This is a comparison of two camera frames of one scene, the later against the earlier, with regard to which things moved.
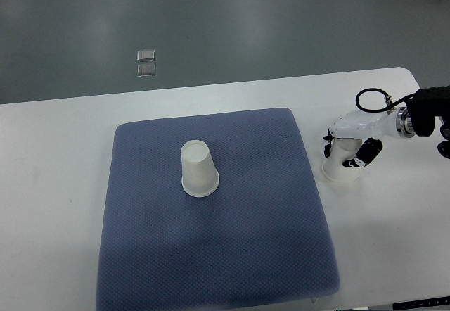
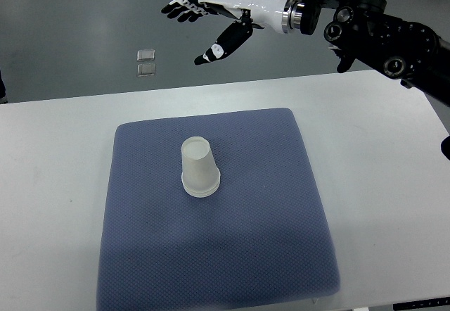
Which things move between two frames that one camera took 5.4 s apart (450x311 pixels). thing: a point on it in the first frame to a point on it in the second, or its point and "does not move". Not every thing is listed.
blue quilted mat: x=256 y=241 does not move
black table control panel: x=427 y=302 does not move
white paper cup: x=342 y=149 to x=200 y=175
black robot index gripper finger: x=327 y=148 to x=190 y=15
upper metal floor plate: x=145 y=55 does not move
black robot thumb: x=370 y=149 to x=239 y=32
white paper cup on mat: x=200 y=177 does not move
